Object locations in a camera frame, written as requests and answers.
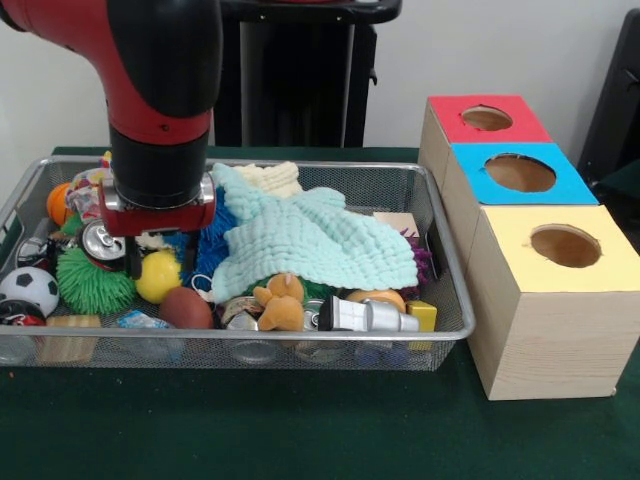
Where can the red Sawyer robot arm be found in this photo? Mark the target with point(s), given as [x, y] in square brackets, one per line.
[155, 100]

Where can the dark green table cloth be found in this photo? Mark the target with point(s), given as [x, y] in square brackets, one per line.
[250, 425]

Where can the colourful patterned cloth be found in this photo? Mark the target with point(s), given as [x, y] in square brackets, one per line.
[82, 192]

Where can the small black-white soccer ball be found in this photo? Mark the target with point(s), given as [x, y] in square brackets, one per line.
[30, 290]

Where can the cream knitted cloth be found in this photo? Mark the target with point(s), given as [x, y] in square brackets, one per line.
[270, 177]

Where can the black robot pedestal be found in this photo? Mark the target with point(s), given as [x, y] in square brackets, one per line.
[300, 75]

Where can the tan plush animal toy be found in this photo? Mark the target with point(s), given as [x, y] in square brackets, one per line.
[280, 312]

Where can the green spiky rubber ball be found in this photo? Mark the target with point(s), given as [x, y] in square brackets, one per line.
[90, 287]

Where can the light blue waffle cloth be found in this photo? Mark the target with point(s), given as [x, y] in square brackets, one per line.
[325, 240]

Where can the small brown toy football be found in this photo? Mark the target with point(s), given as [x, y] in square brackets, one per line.
[186, 309]

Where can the shallow clear mesh bin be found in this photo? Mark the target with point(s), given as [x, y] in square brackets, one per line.
[250, 355]

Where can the wooden box with three holes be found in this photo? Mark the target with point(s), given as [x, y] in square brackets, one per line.
[550, 340]

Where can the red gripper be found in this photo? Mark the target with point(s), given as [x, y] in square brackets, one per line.
[155, 220]

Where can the blue spiky rubber ball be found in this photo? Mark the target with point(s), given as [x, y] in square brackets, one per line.
[217, 225]

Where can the black equipment case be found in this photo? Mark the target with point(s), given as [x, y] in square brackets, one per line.
[615, 125]

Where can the silver drink can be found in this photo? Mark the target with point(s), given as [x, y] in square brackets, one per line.
[102, 247]

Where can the smooth yellow ball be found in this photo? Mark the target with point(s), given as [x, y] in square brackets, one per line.
[160, 277]

